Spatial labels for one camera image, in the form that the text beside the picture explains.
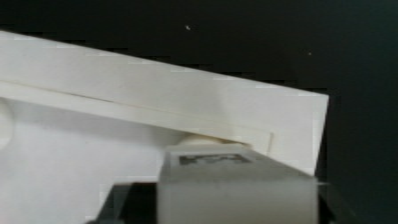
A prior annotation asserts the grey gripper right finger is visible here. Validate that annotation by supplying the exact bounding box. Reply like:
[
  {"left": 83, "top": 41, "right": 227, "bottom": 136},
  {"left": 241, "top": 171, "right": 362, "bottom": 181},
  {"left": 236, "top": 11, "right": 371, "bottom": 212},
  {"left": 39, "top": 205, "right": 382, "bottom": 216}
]
[{"left": 318, "top": 182, "right": 337, "bottom": 224}]

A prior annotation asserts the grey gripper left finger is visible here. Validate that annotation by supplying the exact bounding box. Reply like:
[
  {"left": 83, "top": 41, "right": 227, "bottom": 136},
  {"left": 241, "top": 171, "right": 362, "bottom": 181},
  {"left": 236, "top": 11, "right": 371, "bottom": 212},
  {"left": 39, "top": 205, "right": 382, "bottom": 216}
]
[{"left": 85, "top": 182, "right": 158, "bottom": 224}]

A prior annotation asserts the white square tabletop part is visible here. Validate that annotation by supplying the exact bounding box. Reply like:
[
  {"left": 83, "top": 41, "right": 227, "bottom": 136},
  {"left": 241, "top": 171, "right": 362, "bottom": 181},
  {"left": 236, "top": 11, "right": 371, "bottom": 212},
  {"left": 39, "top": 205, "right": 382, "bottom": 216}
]
[{"left": 0, "top": 31, "right": 328, "bottom": 224}]

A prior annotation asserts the white leg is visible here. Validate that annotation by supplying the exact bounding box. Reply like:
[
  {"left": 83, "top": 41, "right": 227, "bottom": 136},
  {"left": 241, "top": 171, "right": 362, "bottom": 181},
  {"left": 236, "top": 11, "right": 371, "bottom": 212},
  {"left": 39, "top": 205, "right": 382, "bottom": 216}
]
[{"left": 156, "top": 138, "right": 318, "bottom": 224}]

